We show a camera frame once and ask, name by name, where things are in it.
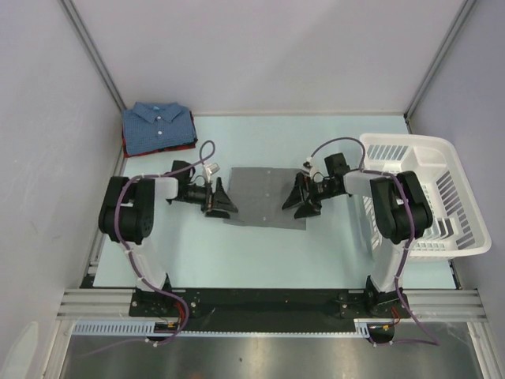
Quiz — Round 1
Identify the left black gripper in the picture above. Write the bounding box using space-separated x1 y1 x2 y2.
178 178 238 218

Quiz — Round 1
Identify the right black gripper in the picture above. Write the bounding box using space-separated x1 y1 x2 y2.
282 171 340 218

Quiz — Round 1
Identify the grey long sleeve shirt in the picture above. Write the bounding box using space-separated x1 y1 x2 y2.
223 167 306 231

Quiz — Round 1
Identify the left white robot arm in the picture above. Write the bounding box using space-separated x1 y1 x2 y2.
98 160 238 316

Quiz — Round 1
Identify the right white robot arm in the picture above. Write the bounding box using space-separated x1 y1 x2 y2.
282 153 433 317

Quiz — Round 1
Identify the folded blue checked shirt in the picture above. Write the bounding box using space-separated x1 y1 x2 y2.
122 102 197 156

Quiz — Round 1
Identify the folded red shirt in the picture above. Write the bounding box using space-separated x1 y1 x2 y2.
122 111 198 157

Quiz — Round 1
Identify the white plastic laundry basket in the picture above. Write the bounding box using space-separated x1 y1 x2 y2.
360 133 492 262

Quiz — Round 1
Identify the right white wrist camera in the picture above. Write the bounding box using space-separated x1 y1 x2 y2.
301 156 319 179

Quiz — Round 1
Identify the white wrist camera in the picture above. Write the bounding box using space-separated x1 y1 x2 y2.
301 156 319 179
202 163 220 182

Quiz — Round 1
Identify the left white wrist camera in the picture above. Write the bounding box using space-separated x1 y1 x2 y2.
202 163 220 182

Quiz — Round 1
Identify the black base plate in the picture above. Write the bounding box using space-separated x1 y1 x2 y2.
129 288 410 334

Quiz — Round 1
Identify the white slotted cable duct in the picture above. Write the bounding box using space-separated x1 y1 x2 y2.
73 321 369 339

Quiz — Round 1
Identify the aluminium frame rail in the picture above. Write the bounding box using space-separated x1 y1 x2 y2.
58 288 487 322

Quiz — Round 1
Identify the left aluminium corner post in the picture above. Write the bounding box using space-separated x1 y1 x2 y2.
58 0 126 111

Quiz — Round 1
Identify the aluminium corner post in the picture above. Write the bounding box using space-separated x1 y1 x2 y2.
403 0 478 124
58 0 126 111

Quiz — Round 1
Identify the right aluminium corner post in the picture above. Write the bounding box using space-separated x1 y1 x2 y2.
403 0 478 124

